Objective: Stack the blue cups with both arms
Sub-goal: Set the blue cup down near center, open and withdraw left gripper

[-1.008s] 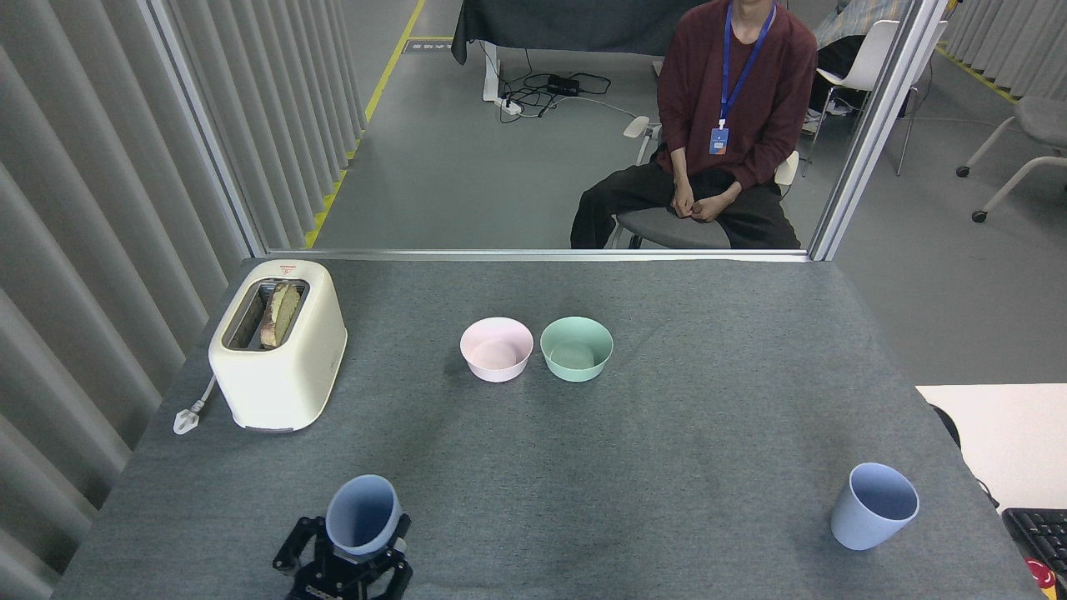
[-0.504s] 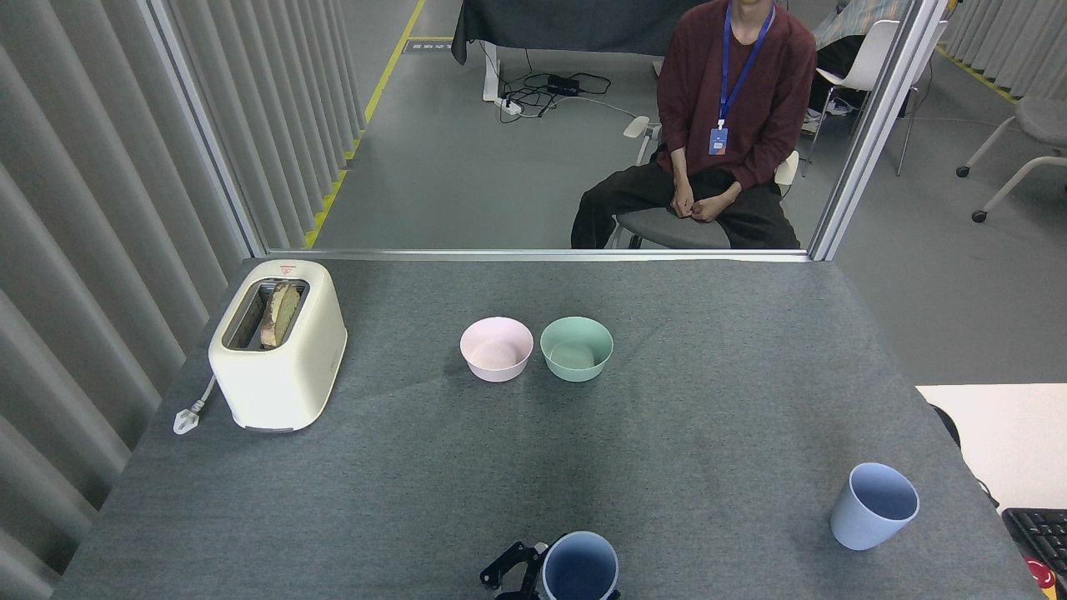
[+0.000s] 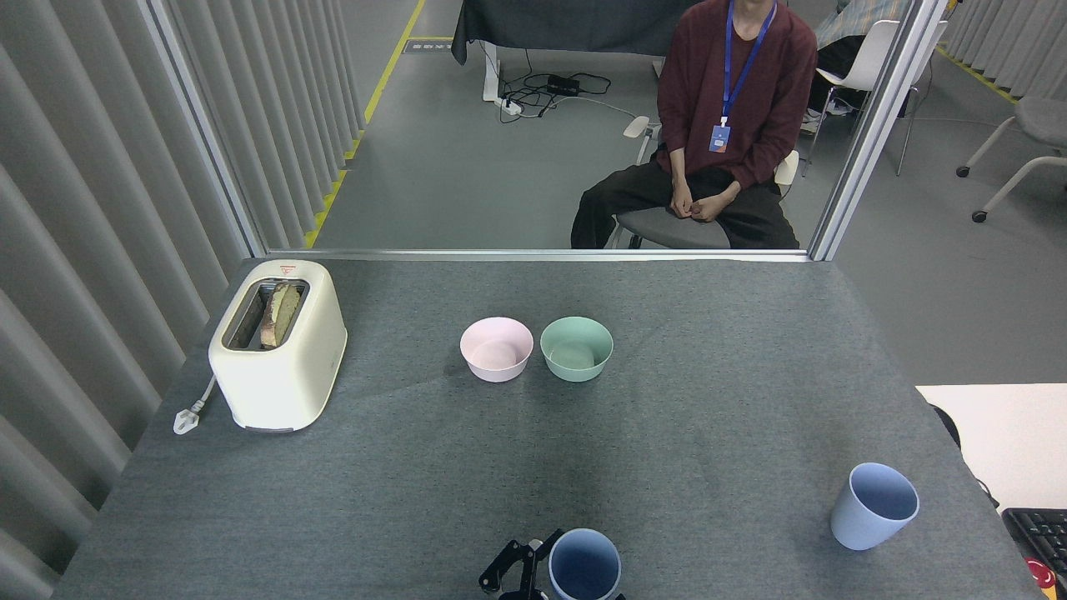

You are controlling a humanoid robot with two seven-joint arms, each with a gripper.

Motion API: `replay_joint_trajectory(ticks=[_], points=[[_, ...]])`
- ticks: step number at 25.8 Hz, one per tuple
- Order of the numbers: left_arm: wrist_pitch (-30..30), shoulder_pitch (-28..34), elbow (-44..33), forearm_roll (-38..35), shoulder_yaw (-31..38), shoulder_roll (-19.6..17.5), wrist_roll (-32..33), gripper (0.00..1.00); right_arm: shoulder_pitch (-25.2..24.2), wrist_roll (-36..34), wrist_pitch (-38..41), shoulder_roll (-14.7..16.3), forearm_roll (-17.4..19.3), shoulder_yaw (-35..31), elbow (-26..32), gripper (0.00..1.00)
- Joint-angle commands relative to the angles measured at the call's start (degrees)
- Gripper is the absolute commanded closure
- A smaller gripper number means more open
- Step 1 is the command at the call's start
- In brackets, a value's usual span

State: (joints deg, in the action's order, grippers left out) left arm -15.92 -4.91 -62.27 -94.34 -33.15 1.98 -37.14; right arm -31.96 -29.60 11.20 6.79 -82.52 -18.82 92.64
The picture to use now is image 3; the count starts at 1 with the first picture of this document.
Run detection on white side table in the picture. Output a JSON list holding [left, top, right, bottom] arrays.
[[915, 383, 1067, 513]]

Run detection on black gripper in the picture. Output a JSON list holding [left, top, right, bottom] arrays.
[[478, 528, 628, 600]]

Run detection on toast bread slice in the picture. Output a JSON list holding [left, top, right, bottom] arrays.
[[259, 282, 301, 349]]

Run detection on blue plastic cup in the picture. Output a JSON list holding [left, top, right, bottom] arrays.
[[830, 462, 920, 552], [548, 528, 623, 600]]

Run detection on grey swivel chair white legs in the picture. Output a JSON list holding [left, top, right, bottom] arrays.
[[956, 96, 1067, 224]]

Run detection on pink bowl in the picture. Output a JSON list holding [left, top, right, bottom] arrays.
[[460, 317, 534, 383]]

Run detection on black keyboard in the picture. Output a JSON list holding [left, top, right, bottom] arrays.
[[1001, 507, 1067, 584]]

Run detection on silver post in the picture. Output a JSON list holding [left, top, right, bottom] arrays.
[[138, 0, 269, 258], [807, 0, 951, 263]]

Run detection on silver rail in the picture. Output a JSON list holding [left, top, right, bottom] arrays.
[[265, 247, 811, 264]]

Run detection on table with dark cloth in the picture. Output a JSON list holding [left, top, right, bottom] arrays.
[[451, 0, 693, 103]]

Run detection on blue lanyard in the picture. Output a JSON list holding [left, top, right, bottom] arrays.
[[722, 0, 778, 128]]

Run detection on black cable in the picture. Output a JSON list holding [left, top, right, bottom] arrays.
[[928, 403, 1001, 509]]

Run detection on person on white chair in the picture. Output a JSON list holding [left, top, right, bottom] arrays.
[[803, 0, 911, 134]]

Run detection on black floor cables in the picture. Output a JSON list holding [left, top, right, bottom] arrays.
[[498, 48, 614, 124]]

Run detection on white plastic chair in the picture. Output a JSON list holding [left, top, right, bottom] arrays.
[[804, 18, 949, 178]]

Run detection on person's left hand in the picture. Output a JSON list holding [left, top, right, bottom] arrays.
[[689, 185, 738, 223]]

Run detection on green bowl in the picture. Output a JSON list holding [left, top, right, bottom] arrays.
[[540, 316, 614, 383]]

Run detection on white toaster cord with plug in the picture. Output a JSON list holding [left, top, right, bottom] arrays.
[[173, 375, 218, 436]]

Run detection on cream white toaster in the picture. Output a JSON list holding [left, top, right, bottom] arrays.
[[208, 259, 348, 433]]

